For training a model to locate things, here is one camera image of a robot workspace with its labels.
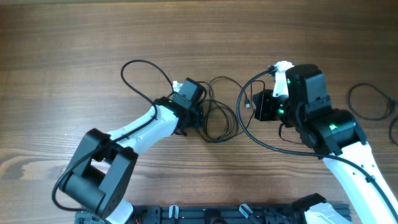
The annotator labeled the camera black cable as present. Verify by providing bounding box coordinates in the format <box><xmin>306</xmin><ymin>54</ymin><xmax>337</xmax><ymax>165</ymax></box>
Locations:
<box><xmin>51</xmin><ymin>59</ymin><xmax>178</xmax><ymax>212</ymax></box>
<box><xmin>236</xmin><ymin>68</ymin><xmax>398</xmax><ymax>218</ymax></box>

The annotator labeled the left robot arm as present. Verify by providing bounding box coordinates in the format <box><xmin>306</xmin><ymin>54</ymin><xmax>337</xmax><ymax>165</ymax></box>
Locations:
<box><xmin>55</xmin><ymin>78</ymin><xmax>206</xmax><ymax>223</ymax></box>

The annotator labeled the right camera black cable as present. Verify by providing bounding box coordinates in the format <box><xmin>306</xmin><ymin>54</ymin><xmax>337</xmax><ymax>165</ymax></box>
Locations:
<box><xmin>236</xmin><ymin>68</ymin><xmax>398</xmax><ymax>218</ymax></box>

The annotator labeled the left camera black cable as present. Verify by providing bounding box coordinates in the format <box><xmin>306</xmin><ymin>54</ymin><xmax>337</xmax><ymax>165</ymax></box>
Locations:
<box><xmin>51</xmin><ymin>59</ymin><xmax>178</xmax><ymax>212</ymax></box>

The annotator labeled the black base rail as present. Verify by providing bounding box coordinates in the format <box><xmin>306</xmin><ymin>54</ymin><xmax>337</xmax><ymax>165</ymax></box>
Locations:
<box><xmin>74</xmin><ymin>203</ymin><xmax>352</xmax><ymax>224</ymax></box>

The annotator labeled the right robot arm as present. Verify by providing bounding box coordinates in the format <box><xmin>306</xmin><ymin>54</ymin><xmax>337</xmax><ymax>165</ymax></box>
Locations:
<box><xmin>254</xmin><ymin>61</ymin><xmax>397</xmax><ymax>223</ymax></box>

